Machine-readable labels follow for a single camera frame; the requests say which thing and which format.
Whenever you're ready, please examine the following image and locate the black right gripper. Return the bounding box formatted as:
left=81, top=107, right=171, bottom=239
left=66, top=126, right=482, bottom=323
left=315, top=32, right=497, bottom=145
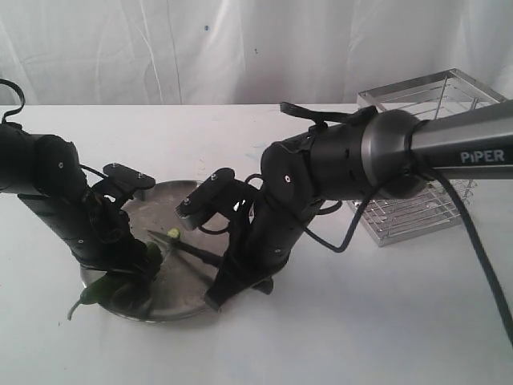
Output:
left=204, top=188, right=289, bottom=311

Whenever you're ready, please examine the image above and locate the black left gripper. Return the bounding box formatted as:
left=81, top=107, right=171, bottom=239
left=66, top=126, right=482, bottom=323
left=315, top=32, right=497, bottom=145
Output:
left=79, top=192, right=163, bottom=317

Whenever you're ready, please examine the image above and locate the green cucumber with stem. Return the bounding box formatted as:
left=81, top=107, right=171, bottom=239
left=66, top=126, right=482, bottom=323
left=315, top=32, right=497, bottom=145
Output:
left=67, top=241, right=159, bottom=321

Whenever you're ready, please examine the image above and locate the black handled serrated knife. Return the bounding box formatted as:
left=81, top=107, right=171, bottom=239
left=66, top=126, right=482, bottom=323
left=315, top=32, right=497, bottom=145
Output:
left=147, top=229, right=222, bottom=268

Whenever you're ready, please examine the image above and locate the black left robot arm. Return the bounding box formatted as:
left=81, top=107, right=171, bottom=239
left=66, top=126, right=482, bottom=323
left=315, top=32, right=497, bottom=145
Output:
left=1, top=122, right=163, bottom=317

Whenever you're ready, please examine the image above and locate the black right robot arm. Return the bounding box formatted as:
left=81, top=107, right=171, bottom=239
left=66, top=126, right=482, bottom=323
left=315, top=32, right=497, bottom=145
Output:
left=204, top=102, right=512, bottom=309

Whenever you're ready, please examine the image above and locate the round steel plate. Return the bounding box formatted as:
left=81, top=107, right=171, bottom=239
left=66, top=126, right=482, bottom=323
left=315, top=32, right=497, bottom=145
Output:
left=101, top=180, right=228, bottom=322

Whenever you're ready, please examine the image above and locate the white backdrop curtain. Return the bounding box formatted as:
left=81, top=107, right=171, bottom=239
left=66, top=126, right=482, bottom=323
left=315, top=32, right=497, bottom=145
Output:
left=1, top=1, right=512, bottom=105

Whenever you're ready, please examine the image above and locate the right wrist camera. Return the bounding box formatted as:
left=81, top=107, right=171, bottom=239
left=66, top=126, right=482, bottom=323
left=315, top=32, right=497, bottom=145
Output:
left=175, top=168, right=235, bottom=231

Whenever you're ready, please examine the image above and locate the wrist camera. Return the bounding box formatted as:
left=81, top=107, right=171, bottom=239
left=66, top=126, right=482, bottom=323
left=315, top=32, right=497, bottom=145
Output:
left=92, top=163, right=156, bottom=203
left=175, top=168, right=235, bottom=231

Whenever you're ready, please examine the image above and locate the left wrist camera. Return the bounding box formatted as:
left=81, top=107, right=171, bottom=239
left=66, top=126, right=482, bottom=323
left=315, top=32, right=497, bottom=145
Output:
left=92, top=163, right=156, bottom=203

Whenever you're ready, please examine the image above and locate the wire mesh utensil holder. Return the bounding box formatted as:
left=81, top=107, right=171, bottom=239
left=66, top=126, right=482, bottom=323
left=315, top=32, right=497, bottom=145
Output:
left=345, top=68, right=507, bottom=248

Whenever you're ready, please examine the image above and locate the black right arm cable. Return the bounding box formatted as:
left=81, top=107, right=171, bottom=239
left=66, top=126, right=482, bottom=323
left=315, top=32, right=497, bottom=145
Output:
left=196, top=168, right=513, bottom=362

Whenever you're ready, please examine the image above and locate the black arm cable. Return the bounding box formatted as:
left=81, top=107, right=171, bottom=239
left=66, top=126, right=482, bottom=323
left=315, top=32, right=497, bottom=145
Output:
left=196, top=168, right=513, bottom=362
left=0, top=78, right=26, bottom=124

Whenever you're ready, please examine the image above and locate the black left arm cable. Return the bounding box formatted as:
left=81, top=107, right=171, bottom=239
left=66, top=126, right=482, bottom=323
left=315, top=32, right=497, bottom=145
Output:
left=0, top=78, right=26, bottom=124

